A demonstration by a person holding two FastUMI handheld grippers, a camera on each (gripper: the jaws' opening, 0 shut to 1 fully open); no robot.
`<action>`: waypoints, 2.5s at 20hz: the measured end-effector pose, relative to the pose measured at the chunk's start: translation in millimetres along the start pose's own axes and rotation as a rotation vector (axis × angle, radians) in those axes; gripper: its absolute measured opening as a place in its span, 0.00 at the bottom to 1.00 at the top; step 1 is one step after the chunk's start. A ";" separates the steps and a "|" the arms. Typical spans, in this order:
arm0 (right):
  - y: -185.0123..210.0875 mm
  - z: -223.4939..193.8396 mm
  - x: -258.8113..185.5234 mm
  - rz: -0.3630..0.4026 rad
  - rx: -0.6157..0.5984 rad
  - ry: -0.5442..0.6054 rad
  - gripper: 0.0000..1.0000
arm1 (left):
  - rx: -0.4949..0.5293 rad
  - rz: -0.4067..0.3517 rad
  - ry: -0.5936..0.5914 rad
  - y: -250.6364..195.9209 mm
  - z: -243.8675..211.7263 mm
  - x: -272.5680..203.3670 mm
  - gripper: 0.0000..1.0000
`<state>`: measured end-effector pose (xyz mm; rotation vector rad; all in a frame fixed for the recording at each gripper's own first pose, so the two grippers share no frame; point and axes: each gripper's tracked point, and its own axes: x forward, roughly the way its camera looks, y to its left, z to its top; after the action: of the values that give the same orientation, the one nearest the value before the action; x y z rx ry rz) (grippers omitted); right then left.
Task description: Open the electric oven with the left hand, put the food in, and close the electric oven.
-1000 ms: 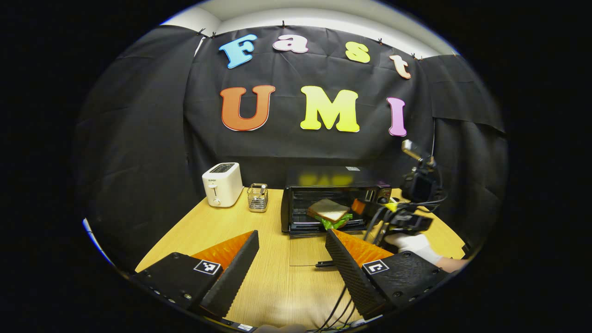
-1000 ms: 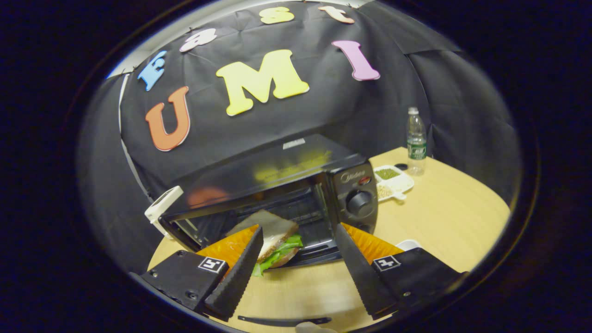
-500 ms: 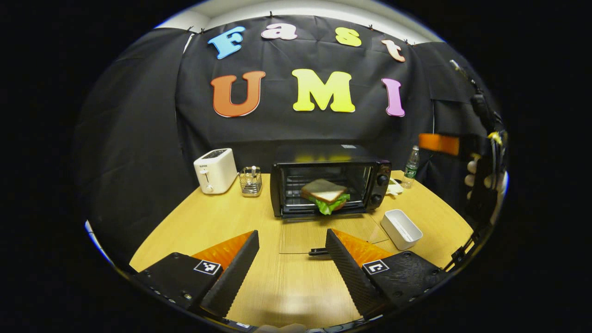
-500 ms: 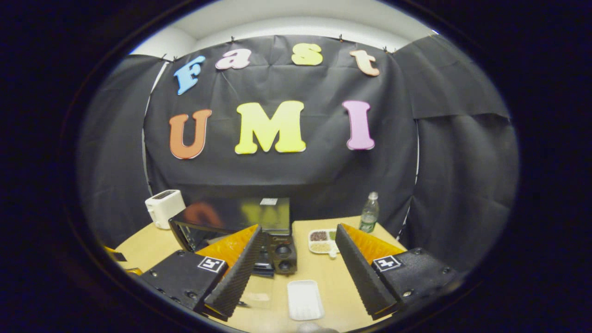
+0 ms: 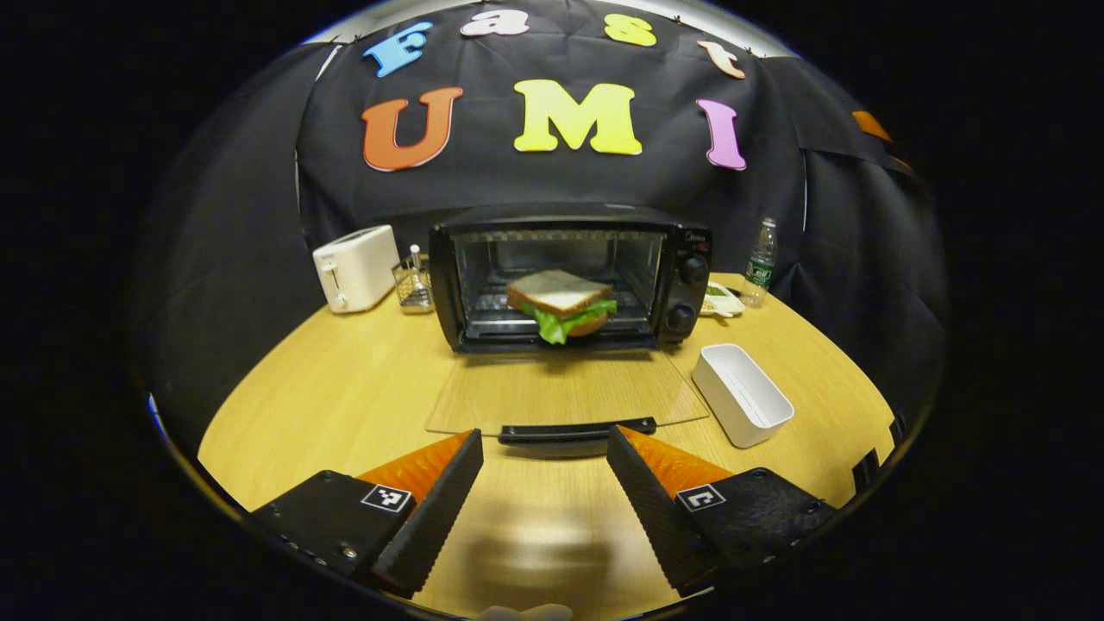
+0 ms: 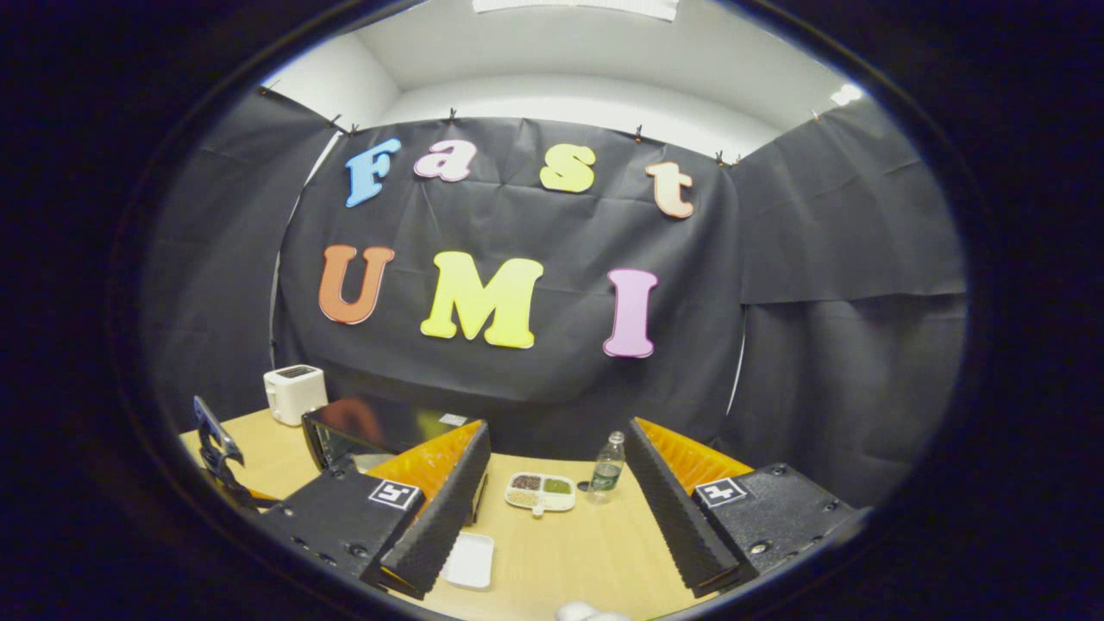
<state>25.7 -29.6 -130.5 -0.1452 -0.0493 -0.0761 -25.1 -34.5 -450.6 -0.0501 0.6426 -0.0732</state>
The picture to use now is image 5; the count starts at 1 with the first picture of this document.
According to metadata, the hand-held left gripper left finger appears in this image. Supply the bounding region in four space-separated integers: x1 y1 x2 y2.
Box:
250 429 485 598

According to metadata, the white rectangular tray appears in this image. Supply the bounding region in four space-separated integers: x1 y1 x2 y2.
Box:
692 343 795 449

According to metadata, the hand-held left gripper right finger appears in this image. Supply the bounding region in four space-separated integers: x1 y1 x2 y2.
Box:
607 424 837 598

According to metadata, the wire utensil holder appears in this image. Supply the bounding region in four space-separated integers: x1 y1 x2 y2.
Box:
392 245 435 314

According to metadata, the white toaster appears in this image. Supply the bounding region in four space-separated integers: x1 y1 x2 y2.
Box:
312 225 401 314

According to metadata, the lettuce sandwich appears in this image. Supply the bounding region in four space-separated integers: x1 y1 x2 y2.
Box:
505 269 618 346

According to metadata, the white divided plate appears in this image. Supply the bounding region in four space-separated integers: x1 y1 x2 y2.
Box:
700 280 746 318

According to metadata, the black electric oven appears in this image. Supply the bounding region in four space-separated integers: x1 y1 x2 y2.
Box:
425 203 713 447

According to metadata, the black backdrop cloth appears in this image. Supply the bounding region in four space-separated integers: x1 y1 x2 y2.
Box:
134 0 950 449

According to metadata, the clear water bottle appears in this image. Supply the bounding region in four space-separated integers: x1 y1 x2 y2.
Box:
740 216 778 309

